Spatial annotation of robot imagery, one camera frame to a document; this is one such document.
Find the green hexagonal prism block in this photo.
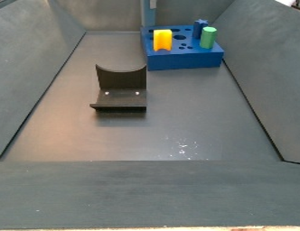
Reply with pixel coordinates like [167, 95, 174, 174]
[199, 26, 218, 49]

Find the light blue rectangular block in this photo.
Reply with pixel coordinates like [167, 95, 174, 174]
[140, 0, 156, 26]

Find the dark blue star block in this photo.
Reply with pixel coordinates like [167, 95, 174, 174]
[192, 19, 207, 39]

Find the black curved fixture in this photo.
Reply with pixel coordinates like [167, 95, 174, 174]
[89, 65, 147, 111]

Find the blue shape sorting board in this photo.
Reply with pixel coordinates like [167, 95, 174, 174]
[140, 25, 223, 71]

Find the yellow arch block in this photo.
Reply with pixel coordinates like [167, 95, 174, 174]
[154, 29, 172, 51]

